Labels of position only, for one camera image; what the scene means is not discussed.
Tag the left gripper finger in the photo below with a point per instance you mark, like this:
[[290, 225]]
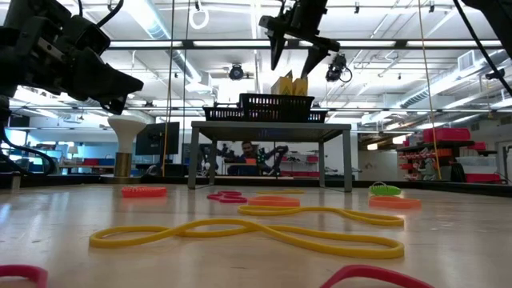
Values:
[[108, 80], [118, 97]]

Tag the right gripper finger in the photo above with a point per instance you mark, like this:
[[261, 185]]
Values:
[[316, 58], [277, 48]]

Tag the black mesh basket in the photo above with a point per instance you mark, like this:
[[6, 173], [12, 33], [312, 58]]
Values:
[[220, 114], [276, 108], [320, 116]]

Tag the red coil wristband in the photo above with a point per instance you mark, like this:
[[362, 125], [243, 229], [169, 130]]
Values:
[[144, 192]]

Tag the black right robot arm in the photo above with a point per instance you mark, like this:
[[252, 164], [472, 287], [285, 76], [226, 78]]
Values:
[[500, 16]]

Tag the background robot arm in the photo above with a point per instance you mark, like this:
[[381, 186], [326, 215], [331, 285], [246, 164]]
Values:
[[276, 154]]

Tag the white dome table lamp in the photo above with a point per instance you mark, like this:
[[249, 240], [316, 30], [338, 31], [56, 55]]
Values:
[[127, 128]]

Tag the black overhead beam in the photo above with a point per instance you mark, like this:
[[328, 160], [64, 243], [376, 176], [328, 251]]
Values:
[[240, 44]]

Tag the black computer monitor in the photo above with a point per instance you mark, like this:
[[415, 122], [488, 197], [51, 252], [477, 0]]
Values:
[[154, 138]]

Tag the grey metal riser shelf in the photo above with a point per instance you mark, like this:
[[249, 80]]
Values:
[[272, 130]]

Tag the person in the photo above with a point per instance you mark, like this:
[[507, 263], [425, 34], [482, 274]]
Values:
[[248, 150]]

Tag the red rubber band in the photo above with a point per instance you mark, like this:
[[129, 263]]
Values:
[[212, 197], [368, 270]]

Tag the yellow rubber band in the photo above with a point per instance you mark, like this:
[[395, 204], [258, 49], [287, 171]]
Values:
[[280, 192], [241, 210], [260, 228]]

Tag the green coil wristband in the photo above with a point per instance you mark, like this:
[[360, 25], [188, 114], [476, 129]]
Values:
[[386, 190]]

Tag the large red storage bin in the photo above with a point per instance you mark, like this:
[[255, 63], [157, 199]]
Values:
[[446, 135]]

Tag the white storage bin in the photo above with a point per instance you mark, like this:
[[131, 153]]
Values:
[[476, 165]]

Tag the small red storage bin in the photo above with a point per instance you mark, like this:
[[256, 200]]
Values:
[[482, 178]]

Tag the round black overhead camera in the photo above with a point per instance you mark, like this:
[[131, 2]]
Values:
[[236, 72]]

